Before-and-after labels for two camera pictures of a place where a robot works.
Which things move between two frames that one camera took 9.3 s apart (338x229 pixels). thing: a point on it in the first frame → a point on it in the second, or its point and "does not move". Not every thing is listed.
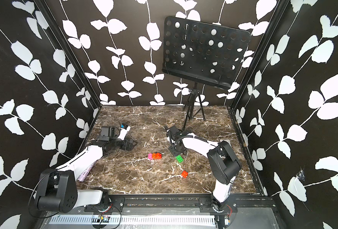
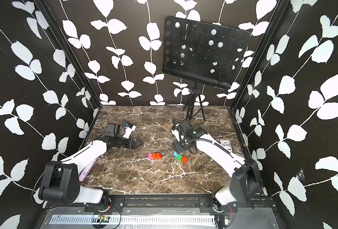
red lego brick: [184, 174] → [184, 159]
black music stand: [202, 53] does not move
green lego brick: [179, 158] does not move
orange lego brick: [156, 156] does not move
